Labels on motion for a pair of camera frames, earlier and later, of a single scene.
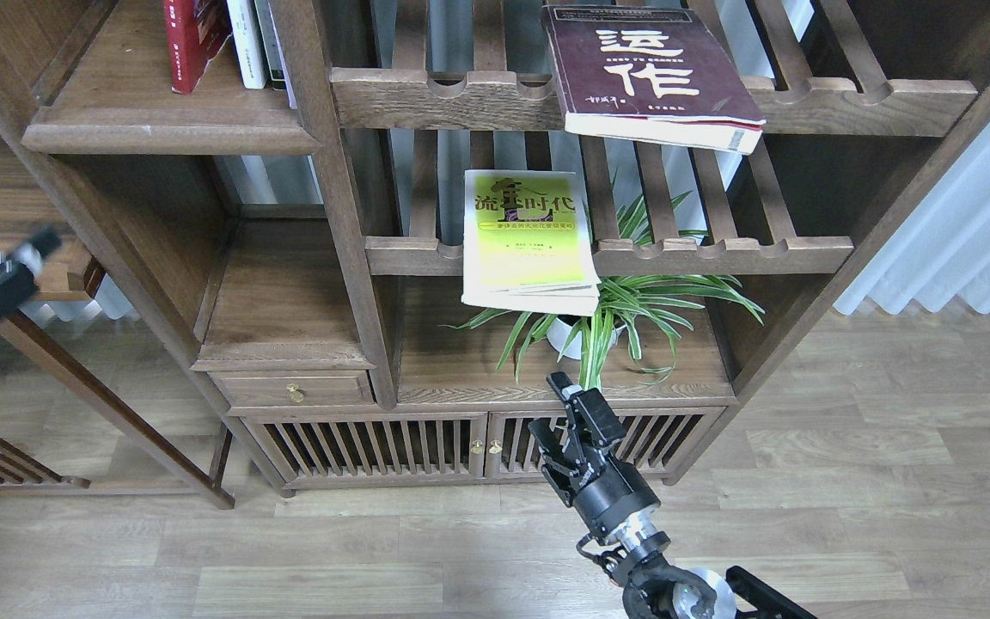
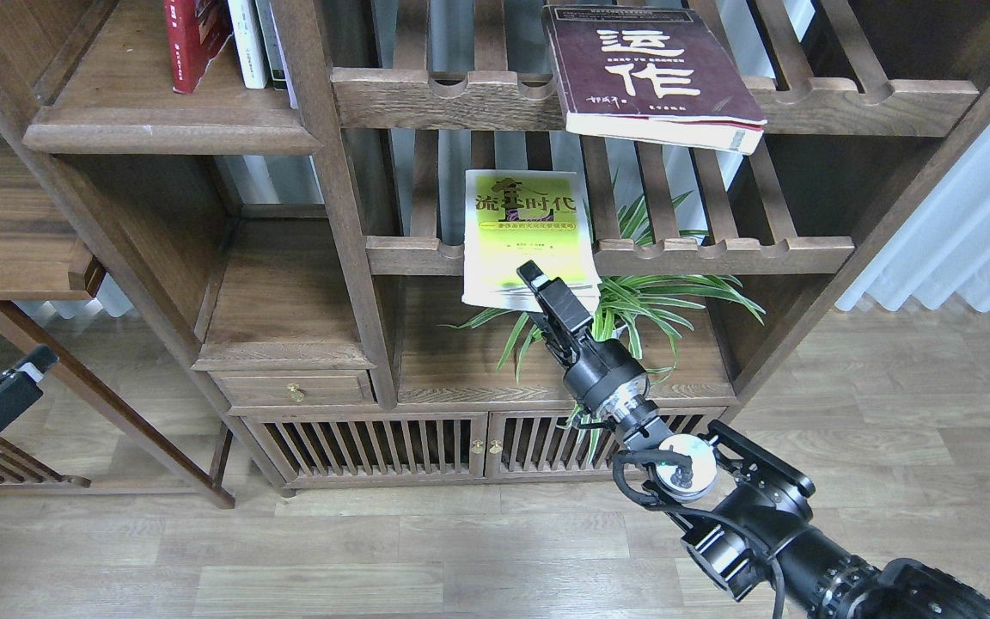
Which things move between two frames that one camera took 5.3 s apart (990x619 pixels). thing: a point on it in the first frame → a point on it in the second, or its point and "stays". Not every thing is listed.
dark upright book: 271,44 stays
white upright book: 247,42 stays
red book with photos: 195,32 stays
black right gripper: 609,493 → 598,373
